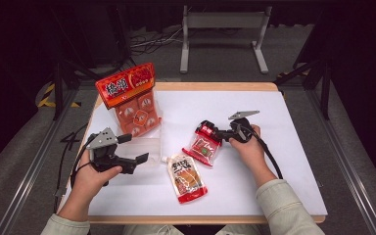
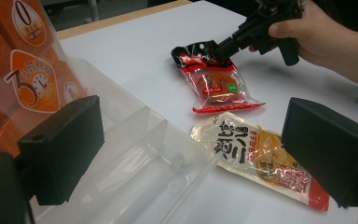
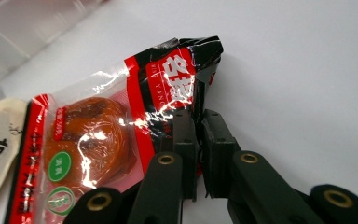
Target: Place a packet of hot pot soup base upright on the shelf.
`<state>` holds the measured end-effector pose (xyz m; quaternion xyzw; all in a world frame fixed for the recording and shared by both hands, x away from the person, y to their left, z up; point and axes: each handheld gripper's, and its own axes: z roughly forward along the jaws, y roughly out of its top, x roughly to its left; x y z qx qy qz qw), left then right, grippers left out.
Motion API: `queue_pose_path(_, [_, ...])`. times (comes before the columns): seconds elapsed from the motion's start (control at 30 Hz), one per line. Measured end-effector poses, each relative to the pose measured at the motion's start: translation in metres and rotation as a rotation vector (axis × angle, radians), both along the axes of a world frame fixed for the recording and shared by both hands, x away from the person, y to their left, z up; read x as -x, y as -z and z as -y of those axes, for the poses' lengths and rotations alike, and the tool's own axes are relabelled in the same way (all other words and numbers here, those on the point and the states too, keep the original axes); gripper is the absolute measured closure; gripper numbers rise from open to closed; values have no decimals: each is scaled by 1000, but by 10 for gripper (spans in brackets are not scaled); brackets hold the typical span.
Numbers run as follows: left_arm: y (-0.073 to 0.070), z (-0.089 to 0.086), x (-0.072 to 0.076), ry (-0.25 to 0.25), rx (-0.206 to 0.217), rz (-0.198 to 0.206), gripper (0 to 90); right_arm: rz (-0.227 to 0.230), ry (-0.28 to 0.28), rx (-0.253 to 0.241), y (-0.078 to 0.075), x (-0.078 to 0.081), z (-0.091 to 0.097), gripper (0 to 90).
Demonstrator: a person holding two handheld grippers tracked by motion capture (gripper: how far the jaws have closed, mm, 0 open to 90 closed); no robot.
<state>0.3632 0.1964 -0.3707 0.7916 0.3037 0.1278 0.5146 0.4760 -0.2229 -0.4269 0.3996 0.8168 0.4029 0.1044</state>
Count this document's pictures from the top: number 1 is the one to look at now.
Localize floor cable bundle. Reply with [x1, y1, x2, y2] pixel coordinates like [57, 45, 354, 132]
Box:
[94, 25, 185, 82]

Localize white table mat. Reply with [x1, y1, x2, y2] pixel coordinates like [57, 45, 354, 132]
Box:
[62, 90, 328, 217]

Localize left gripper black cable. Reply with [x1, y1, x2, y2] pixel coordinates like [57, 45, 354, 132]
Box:
[54, 143, 95, 214]

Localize aluminium floor rail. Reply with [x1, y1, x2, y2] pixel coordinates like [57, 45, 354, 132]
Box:
[305, 87, 376, 235]
[0, 87, 80, 235]

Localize wooden table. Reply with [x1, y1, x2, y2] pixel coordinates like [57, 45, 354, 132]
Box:
[56, 81, 327, 226]

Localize orange snack bag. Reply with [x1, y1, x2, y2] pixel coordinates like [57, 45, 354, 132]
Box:
[94, 62, 163, 138]

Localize translucent plastic storage box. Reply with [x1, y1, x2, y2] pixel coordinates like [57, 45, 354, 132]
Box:
[109, 104, 165, 166]

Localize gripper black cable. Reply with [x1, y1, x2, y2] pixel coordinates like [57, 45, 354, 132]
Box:
[54, 143, 95, 214]
[248, 124, 285, 181]

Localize red spout pouch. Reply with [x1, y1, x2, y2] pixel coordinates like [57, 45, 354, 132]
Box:
[162, 153, 210, 205]

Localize yellow black hazard tape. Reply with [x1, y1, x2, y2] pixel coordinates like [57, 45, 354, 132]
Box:
[36, 82, 82, 109]

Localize person's right hand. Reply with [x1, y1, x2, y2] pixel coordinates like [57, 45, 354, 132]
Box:
[228, 124, 269, 175]

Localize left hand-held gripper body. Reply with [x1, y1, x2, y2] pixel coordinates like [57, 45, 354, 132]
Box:
[85, 126, 138, 176]

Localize white metal stand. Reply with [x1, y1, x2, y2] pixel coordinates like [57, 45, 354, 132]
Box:
[179, 4, 274, 75]

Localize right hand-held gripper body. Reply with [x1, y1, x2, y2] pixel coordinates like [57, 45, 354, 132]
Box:
[224, 110, 261, 145]

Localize small red black snack packet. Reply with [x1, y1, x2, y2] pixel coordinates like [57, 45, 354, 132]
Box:
[181, 119, 225, 168]

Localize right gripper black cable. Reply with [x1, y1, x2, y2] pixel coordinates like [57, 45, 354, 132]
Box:
[248, 124, 285, 181]

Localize black metal stand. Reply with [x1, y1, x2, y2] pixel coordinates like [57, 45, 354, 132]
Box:
[48, 6, 110, 121]
[273, 57, 334, 121]

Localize person's left hand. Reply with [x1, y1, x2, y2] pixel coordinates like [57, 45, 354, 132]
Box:
[70, 149, 123, 213]

